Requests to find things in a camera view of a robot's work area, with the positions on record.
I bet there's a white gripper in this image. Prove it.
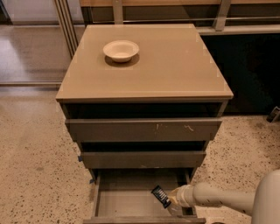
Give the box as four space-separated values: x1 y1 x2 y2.
167 185 195 216

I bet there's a dark blue rxbar wrapper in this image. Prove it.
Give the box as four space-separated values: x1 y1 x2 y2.
151 185 172 208

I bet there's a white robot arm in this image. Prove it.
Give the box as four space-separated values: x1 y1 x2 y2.
168 170 280 224

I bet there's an open bottom grey drawer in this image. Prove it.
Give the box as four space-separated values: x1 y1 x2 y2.
83 169 206 224

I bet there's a grey drawer cabinet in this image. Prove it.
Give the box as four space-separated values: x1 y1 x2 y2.
55 24 235 224

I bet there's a middle grey drawer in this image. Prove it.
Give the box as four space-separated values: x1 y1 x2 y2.
80 151 206 169

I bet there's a top grey drawer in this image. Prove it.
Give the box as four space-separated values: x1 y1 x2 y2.
66 118 221 143

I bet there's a white ceramic bowl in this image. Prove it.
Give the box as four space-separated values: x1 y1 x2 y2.
103 40 139 63

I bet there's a metal railing frame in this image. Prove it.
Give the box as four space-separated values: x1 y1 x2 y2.
52 0 280 53

